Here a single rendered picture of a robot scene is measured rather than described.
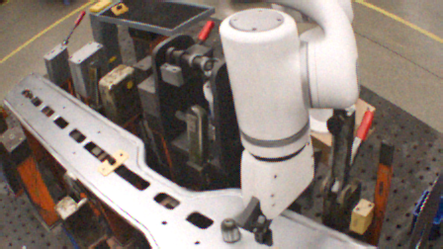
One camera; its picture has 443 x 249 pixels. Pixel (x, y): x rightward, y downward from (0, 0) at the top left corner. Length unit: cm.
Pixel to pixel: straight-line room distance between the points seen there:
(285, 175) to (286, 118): 9
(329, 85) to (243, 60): 9
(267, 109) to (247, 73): 5
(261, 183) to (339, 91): 16
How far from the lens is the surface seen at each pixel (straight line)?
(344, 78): 57
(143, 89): 119
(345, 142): 82
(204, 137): 106
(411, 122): 163
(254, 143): 63
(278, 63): 56
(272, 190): 66
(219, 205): 99
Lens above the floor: 170
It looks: 37 degrees down
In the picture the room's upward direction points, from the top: 11 degrees counter-clockwise
